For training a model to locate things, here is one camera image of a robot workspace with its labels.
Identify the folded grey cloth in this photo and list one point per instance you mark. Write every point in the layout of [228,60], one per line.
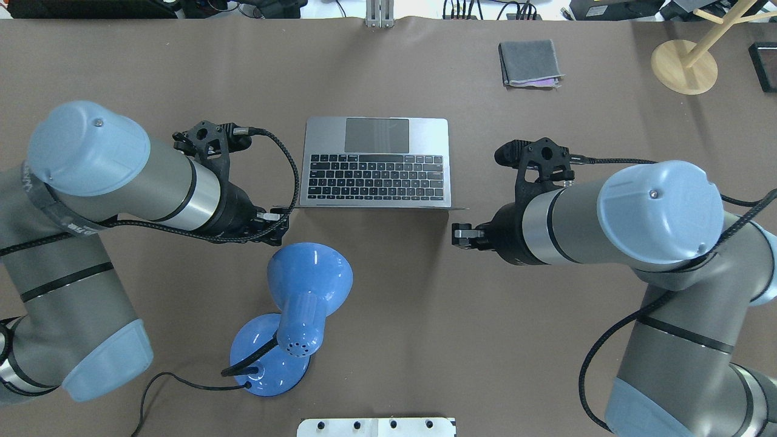
[527,64]

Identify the wooden stand with round base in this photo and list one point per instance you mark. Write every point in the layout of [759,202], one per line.
[688,67]

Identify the black box at table edge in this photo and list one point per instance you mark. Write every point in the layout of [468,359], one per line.
[763,55]

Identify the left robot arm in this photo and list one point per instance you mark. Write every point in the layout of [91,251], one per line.
[88,170]

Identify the aluminium profile post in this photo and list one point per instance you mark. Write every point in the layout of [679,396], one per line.
[379,14]

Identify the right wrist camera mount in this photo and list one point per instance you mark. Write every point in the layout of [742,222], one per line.
[539,164]

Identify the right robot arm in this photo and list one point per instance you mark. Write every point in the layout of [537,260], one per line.
[704,269]

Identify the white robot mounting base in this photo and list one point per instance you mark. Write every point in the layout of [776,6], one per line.
[391,426]

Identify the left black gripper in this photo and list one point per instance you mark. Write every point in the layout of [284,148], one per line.
[235,209]

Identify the blue desk lamp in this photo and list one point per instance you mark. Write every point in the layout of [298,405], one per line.
[271,353]

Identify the grey laptop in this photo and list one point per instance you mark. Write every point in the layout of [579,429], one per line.
[376,162]

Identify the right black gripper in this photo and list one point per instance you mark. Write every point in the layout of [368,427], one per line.
[505,233]

